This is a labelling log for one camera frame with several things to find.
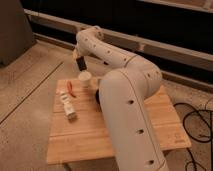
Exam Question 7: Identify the black eraser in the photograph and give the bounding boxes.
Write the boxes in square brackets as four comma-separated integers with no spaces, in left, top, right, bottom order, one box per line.
[76,57,87,71]

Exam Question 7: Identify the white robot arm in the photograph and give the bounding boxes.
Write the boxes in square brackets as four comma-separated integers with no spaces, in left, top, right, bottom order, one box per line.
[73,26,169,171]

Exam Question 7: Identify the white ceramic cup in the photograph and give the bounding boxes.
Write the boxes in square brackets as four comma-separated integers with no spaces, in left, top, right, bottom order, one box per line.
[78,71,92,87]

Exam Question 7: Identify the dark ceramic bowl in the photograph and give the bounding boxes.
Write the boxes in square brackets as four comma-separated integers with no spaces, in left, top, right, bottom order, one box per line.
[95,89,100,105]

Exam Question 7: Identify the grey cabinet at left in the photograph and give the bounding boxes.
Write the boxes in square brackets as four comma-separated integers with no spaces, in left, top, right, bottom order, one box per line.
[0,0,36,66]

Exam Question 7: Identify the wooden board table top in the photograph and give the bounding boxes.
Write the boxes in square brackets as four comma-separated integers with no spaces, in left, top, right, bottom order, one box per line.
[47,78,191,164]

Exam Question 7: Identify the white shelf rail frame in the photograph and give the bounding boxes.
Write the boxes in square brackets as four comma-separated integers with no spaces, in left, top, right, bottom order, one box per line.
[24,9,213,72]

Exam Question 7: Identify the black cable on floor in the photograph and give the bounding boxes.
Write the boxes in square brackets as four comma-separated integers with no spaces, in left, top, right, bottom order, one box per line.
[173,97,213,171]

